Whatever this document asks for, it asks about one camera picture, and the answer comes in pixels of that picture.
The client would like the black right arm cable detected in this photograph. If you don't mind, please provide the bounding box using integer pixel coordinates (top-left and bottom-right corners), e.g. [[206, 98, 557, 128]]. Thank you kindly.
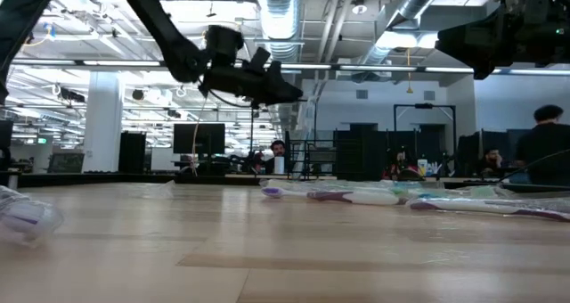
[[497, 148, 570, 184]]

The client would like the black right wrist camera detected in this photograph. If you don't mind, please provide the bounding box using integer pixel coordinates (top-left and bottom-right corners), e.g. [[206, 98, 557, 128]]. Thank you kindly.
[[523, 0, 552, 26]]

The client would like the silver aluminium post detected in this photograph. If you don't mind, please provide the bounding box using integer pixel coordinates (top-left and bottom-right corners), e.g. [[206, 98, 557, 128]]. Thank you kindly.
[[6, 168, 21, 192]]

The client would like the long ceiling light strip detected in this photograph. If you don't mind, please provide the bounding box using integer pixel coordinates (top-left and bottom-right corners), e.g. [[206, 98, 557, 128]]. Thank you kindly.
[[11, 58, 570, 76]]

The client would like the person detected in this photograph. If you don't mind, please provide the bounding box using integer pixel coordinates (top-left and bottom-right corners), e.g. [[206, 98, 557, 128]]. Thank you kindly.
[[511, 104, 570, 186], [381, 149, 419, 182], [478, 147, 504, 176], [265, 139, 289, 176]]

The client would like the silver round air duct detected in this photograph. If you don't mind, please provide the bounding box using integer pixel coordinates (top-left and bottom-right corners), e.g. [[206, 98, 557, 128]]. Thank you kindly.
[[355, 0, 449, 79], [256, 0, 305, 63]]

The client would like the black flat monitor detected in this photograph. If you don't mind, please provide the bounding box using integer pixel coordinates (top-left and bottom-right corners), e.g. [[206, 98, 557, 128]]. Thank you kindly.
[[0, 119, 14, 161]]

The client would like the black tall cabinet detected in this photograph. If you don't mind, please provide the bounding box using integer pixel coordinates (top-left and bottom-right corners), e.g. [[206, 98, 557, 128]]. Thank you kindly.
[[118, 131, 147, 174]]

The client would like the dark desk screen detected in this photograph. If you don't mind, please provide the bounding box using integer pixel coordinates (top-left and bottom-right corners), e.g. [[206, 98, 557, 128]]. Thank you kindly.
[[47, 152, 85, 174]]

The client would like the black aluminium table frame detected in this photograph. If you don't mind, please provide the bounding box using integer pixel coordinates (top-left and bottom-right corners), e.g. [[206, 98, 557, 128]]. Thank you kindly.
[[0, 171, 570, 193]]

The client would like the black office partition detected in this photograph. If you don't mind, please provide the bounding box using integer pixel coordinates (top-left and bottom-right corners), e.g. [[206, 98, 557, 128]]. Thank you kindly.
[[334, 128, 389, 182]]

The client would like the black computer monitor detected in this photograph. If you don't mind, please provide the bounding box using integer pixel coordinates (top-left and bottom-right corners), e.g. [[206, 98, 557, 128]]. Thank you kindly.
[[173, 123, 226, 155]]

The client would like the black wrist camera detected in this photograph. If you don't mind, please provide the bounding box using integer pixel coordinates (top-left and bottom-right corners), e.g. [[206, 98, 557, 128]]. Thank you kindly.
[[243, 46, 272, 76], [523, 0, 552, 26]]

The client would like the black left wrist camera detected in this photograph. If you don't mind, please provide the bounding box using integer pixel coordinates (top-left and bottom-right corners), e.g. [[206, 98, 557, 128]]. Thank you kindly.
[[243, 46, 272, 76]]

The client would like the white building column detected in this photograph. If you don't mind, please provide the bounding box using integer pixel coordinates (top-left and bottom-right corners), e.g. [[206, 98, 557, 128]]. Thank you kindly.
[[82, 70, 124, 174]]

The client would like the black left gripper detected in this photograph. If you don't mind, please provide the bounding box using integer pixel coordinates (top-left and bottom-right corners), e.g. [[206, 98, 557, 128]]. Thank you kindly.
[[199, 61, 305, 110]]

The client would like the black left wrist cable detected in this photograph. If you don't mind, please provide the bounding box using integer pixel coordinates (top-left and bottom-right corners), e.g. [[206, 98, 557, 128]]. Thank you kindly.
[[208, 87, 259, 111]]

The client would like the yellow hanging cord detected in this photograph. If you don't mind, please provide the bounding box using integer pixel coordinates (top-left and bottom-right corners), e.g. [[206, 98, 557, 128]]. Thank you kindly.
[[404, 47, 414, 94]]

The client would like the black wire toothbrush holder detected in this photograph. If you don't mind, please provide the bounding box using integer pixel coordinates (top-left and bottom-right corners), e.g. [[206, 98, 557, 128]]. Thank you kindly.
[[283, 131, 353, 183]]

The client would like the blue toothbrush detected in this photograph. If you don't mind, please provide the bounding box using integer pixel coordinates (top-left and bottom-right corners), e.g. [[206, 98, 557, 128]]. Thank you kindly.
[[266, 178, 397, 191], [400, 184, 451, 202]]

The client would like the black gantry frame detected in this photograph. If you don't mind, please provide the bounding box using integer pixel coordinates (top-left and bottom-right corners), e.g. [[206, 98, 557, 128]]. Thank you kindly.
[[393, 102, 458, 175]]

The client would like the clear plastic wrapper scrap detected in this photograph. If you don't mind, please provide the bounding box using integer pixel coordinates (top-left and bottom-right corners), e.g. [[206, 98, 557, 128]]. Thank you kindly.
[[133, 180, 177, 201]]

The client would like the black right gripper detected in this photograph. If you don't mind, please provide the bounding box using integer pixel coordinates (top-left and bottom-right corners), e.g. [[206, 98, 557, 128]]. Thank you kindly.
[[435, 8, 570, 80]]

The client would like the thin beige hanging cord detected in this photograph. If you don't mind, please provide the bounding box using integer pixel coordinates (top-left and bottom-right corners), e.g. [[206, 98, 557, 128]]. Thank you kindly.
[[191, 95, 209, 176]]

